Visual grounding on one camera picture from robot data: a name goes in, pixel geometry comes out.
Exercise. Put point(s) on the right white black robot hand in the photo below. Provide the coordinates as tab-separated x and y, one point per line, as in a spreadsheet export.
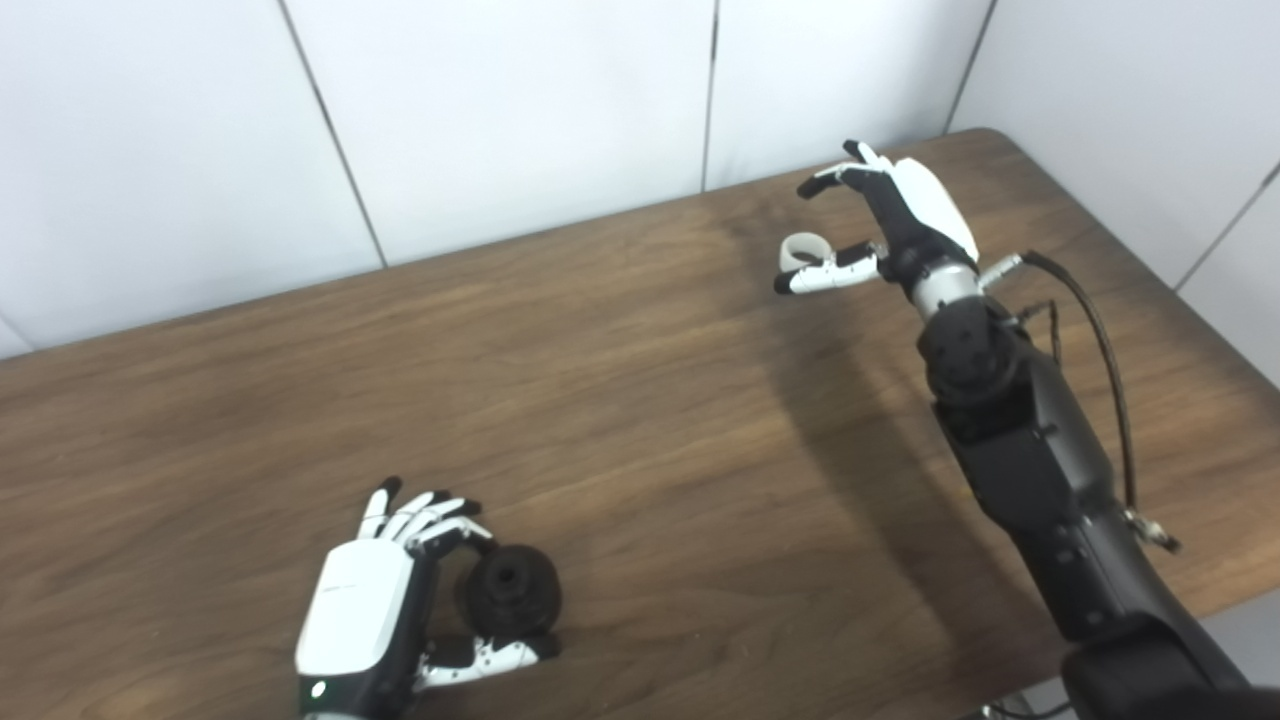
920	215

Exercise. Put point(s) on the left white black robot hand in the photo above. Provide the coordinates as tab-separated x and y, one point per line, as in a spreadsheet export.
355	610

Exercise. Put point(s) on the round black part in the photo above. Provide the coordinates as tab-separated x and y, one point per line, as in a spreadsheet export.
510	595

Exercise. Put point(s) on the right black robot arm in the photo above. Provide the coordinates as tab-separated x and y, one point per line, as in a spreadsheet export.
1040	470

